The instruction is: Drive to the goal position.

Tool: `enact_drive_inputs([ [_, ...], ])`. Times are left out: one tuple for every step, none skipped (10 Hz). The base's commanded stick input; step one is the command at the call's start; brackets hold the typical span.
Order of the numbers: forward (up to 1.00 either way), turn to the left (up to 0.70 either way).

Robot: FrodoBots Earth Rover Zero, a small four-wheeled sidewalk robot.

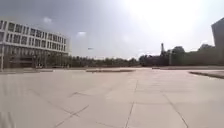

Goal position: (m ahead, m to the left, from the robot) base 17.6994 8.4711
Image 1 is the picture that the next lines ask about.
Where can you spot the tall tower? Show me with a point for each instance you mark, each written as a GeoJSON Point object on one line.
{"type": "Point", "coordinates": [162, 49]}

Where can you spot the low planting bed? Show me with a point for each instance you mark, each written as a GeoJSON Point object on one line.
{"type": "Point", "coordinates": [110, 70]}

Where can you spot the raised dark planter edge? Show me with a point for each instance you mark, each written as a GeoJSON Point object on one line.
{"type": "Point", "coordinates": [210, 74]}

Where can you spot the white building with windows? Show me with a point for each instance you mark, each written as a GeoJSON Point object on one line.
{"type": "Point", "coordinates": [30, 43]}

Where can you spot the dark grey building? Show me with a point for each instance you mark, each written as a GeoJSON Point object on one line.
{"type": "Point", "coordinates": [218, 33]}

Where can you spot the long low planter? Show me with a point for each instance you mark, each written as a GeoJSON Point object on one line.
{"type": "Point", "coordinates": [186, 67]}

